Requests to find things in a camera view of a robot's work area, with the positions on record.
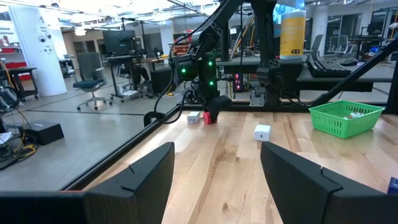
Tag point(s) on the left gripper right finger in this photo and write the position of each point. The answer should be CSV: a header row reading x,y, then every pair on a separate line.
x,y
295,193

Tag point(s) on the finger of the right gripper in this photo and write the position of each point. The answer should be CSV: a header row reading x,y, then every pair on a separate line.
x,y
219,113

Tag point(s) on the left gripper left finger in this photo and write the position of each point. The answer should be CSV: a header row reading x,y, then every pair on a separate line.
x,y
140,193

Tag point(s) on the red wall charger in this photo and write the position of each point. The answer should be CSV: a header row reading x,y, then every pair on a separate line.
x,y
206,119

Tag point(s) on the white two-port wall charger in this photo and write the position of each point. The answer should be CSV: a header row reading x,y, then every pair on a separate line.
x,y
193,117

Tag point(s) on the white cube wall charger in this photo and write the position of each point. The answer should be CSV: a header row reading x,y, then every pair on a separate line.
x,y
261,133

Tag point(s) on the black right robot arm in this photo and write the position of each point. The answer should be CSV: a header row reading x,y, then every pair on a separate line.
x,y
264,37

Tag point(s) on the grey office chair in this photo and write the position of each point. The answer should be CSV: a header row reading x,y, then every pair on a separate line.
x,y
317,46
90,67

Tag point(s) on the grey office desk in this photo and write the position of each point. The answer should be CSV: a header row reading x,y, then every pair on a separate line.
x,y
373,74

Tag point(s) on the computer tower coloured lights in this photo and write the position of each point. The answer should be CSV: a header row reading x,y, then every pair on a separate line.
x,y
238,84

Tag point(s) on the black computer tower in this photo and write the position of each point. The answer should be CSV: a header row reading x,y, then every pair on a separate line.
x,y
161,81

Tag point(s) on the green plastic basket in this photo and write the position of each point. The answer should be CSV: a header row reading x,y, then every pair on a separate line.
x,y
329,124

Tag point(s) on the white charger round mark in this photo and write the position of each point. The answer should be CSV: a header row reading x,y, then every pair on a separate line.
x,y
354,115

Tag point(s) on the yellow wipes canister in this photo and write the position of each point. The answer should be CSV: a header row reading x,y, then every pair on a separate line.
x,y
292,37

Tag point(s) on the background black desk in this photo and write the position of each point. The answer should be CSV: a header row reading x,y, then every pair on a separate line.
x,y
124,59

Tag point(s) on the black computer keyboard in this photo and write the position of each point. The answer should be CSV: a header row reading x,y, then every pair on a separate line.
x,y
326,69

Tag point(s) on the black box on floor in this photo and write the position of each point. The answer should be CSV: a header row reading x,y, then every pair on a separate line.
x,y
43,132

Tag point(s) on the black computer monitor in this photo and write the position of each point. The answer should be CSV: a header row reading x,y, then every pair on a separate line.
x,y
119,42

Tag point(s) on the desk monitor blue screen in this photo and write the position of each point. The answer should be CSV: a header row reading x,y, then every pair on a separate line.
x,y
289,4

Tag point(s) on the black computer mouse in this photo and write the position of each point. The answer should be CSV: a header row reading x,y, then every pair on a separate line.
x,y
349,62

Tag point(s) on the white building column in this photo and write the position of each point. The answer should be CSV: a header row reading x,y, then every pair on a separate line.
x,y
37,62

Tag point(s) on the black rolling cart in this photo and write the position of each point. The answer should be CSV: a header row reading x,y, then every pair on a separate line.
x,y
21,71

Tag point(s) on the silver metal bracket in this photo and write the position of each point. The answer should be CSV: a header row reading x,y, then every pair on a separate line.
x,y
257,99

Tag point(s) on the black aluminium table frame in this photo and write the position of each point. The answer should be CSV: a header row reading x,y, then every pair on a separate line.
x,y
357,72

